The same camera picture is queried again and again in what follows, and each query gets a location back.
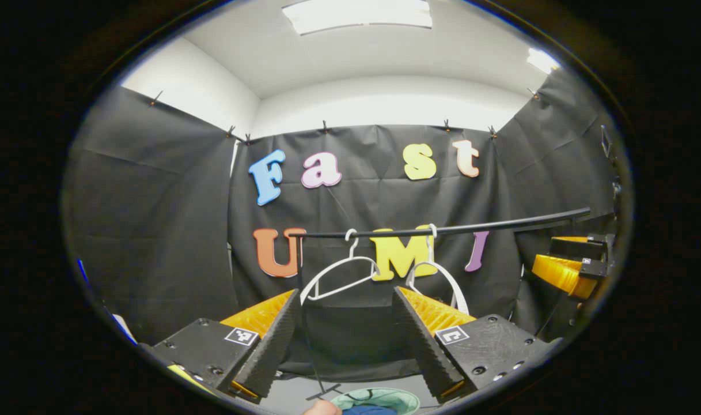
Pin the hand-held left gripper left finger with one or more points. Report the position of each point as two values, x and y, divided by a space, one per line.
269 346

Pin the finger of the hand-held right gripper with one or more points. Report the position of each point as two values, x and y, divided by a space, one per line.
586 246
563 275

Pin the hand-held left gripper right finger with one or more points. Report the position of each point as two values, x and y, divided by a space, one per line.
424 340

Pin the black clothes rack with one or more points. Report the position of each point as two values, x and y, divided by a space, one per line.
500 226

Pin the white plastic hanger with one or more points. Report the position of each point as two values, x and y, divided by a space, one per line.
353 249
431 248

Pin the black backdrop cloth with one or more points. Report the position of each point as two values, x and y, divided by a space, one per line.
154 230

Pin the small ceiling light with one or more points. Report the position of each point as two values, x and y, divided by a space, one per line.
543 60

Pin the row of black cloth clips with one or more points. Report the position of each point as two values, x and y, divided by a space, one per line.
325 126

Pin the large ceiling light panel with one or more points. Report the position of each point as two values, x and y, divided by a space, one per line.
356 14

